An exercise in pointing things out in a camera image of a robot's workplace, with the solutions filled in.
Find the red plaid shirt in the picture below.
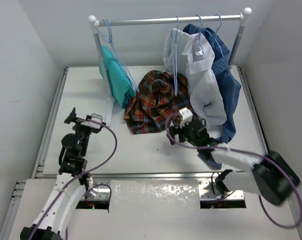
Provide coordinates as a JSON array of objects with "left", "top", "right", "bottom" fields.
[{"left": 124, "top": 70, "right": 198, "bottom": 135}]

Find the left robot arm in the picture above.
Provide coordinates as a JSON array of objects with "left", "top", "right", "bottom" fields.
[{"left": 20, "top": 108, "right": 100, "bottom": 240}]

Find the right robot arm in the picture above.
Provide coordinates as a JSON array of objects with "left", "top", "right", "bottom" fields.
[{"left": 166, "top": 120, "right": 300, "bottom": 206}]

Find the blue checked shirt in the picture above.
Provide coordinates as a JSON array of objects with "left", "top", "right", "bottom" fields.
[{"left": 182, "top": 23, "right": 242, "bottom": 169}]

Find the teal shirt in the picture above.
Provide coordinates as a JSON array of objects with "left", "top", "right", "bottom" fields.
[{"left": 102, "top": 45, "right": 136, "bottom": 109}]

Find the blue hanger white shirt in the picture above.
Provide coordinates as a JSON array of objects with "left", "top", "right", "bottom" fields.
[{"left": 196, "top": 14, "right": 208, "bottom": 54}]

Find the white clothes rack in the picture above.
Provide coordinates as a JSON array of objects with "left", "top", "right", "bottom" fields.
[{"left": 88, "top": 7, "right": 252, "bottom": 126}]

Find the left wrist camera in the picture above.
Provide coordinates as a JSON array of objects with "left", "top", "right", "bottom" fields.
[{"left": 86, "top": 113, "right": 106, "bottom": 131}]

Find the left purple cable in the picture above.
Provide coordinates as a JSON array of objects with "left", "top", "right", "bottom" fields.
[{"left": 29, "top": 119, "right": 118, "bottom": 240}]

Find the purple cable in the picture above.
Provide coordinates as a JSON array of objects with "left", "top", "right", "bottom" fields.
[
  {"left": 165, "top": 113, "right": 302, "bottom": 228},
  {"left": 29, "top": 119, "right": 118, "bottom": 240}
]

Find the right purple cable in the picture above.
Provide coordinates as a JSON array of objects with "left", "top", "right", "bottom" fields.
[{"left": 165, "top": 113, "right": 302, "bottom": 228}]

